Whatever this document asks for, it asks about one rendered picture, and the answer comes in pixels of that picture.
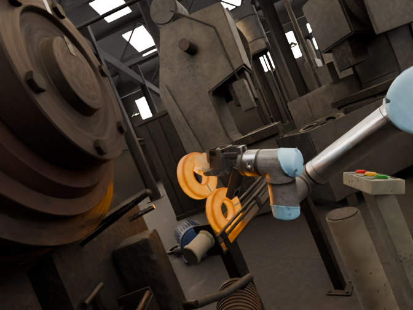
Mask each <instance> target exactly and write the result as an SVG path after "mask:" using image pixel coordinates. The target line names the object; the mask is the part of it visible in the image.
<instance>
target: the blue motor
mask: <svg viewBox="0 0 413 310"><path fill-rule="evenodd" d="M198 225H202V224H200V223H199V222H198V221H196V220H193V221H192V220H191V219H190V220H188V219H187V221H186V220H184V222H182V223H181V224H180V225H179V226H178V227H177V228H176V231H175V234H174V235H175V237H174V238H175V242H176V244H177V246H178V248H179V249H180V251H181V252H182V250H183V248H184V247H185V246H186V245H189V244H190V243H191V242H192V240H193V239H194V238H195V237H196V236H197V235H196V233H195V231H194V229H193V226H198ZM182 258H183V260H184V262H185V263H186V265H187V266H189V265H190V263H188V262H187V261H186V260H185V259H184V257H183V255H182Z"/></svg>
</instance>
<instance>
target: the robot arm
mask: <svg viewBox="0 0 413 310"><path fill-rule="evenodd" d="M403 131H405V132H407V133H411V134H413V66H412V67H410V68H408V69H406V70H405V71H403V72H402V73H401V74H400V75H399V76H398V77H397V78H396V79H395V80H394V81H393V83H392V84H391V86H390V88H389V90H388V92H387V96H386V97H385V98H384V99H383V105H382V106H381V107H379V108H378V109H377V110H375V111H374V112H373V113H371V114H370V115H369V116H368V117H366V118H365V119H363V120H362V121H361V122H360V123H359V124H357V125H356V126H354V128H352V129H351V130H349V131H348V132H347V133H346V134H344V135H343V136H341V137H340V138H339V139H338V140H336V141H335V142H334V143H333V144H331V145H330V146H328V147H327V148H326V149H325V150H323V151H322V152H321V153H320V154H318V155H317V156H315V157H314V158H313V159H312V160H311V161H309V162H308V163H306V165H304V166H303V163H304V160H303V157H302V154H301V152H300V151H299V150H298V149H296V148H279V149H254V150H247V147H246V145H235V146H232V145H219V146H218V147H214V148H211V149H210V150H209V151H206V152H205V153H203V154H202V158H201V157H200V156H196V157H195V167H194V172H195V173H197V174H199V175H202V176H214V177H220V176H224V175H230V174H231V176H230V180H229V185H228V188H227V192H226V197H227V198H228V199H230V200H232V199H233V198H235V197H236V196H238V195H239V192H240V188H241V186H242V182H243V178H244V175H247V176H258V177H267V184H268V188H269V196H270V205H271V207H272V213H273V215H274V217H275V218H276V219H279V220H285V221H287V220H293V219H295V218H297V217H298V216H299V215H300V206H299V203H300V202H301V201H302V200H303V199H304V198H305V197H307V196H308V195H309V194H310V193H311V192H312V191H313V190H315V189H317V188H318V187H319V186H321V185H322V184H324V183H325V182H327V181H328V180H330V179H331V178H333V177H335V176H336V175H337V174H339V173H341V172H342V171H343V170H345V169H347V168H348V167H350V166H351V165H353V164H354V163H356V162H357V161H359V160H360V159H362V158H364V157H365V156H367V155H368V154H369V153H371V152H373V151H374V150H375V149H377V148H378V147H380V146H382V145H383V144H385V143H386V142H388V141H389V140H391V139H392V138H394V137H395V136H397V135H398V134H400V133H401V132H403Z"/></svg>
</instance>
